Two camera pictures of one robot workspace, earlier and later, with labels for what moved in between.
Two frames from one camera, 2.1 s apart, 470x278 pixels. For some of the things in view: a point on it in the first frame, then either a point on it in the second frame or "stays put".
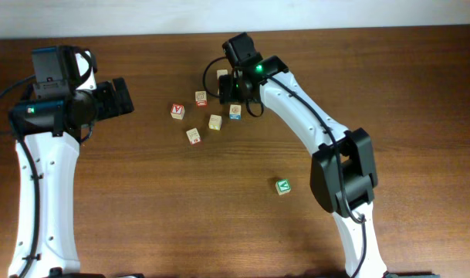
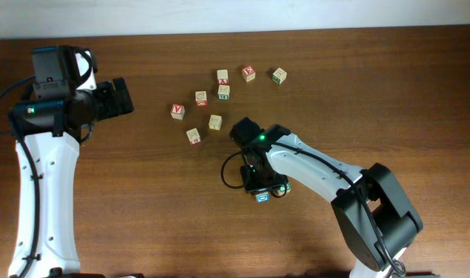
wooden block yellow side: (215, 122) stays put
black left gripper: (113, 108) stays put
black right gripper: (225, 89) -> (264, 185)
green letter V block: (282, 186) stays put
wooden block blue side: (235, 112) -> (263, 197)
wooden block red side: (201, 98) stays put
